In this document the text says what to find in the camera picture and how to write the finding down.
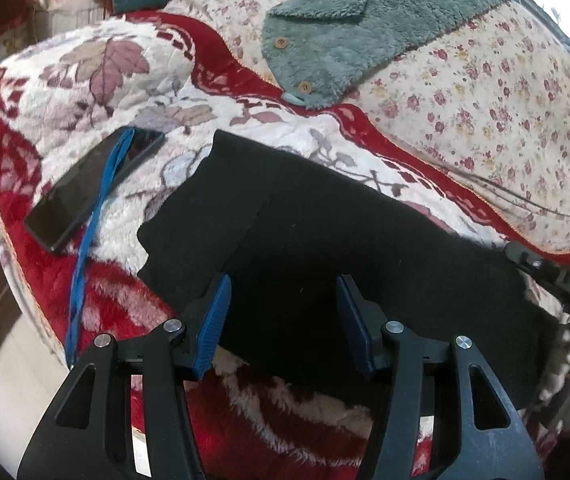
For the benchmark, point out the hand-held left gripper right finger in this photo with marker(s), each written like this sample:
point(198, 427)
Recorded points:
point(355, 325)

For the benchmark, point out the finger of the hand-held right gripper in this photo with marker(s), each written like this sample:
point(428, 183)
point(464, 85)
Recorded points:
point(535, 262)

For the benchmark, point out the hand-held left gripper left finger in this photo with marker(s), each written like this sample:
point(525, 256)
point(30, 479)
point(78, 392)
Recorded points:
point(212, 320)

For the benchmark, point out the black pants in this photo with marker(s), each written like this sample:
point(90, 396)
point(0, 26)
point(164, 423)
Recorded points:
point(315, 230)

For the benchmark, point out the black smartphone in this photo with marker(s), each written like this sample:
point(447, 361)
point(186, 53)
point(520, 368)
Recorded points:
point(92, 190)

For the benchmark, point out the rose print quilt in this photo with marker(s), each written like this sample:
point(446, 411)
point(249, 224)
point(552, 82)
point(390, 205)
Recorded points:
point(490, 90)

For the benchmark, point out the red white floral fleece blanket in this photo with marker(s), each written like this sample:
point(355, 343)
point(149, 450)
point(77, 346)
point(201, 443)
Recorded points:
point(115, 85)

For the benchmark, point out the teal fleece buttoned garment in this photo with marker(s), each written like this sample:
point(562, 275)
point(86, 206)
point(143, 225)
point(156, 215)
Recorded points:
point(355, 25)

